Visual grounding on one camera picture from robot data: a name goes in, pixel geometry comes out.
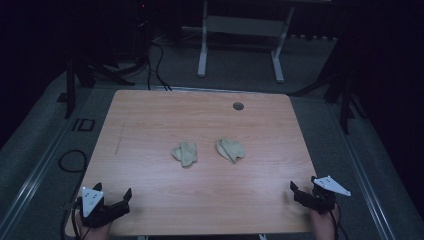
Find white metal desk frame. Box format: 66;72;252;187
196;0;297;84

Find grey metal floor rail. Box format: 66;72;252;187
0;94;88;234
328;103;398;240

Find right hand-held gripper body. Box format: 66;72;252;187
294;175;352;215

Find person's left hand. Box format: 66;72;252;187
75;210;113;240

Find person's right hand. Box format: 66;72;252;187
309;203;342;240

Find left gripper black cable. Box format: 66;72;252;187
60;197;84;240

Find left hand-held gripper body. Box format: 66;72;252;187
76;186;131;230

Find beige ankle sock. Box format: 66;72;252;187
171;141;198;168
215;137;246;164

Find black floor cables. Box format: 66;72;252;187
145;36;174;92

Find black metal stand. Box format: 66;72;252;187
56;49;136;120
288;31;369;135

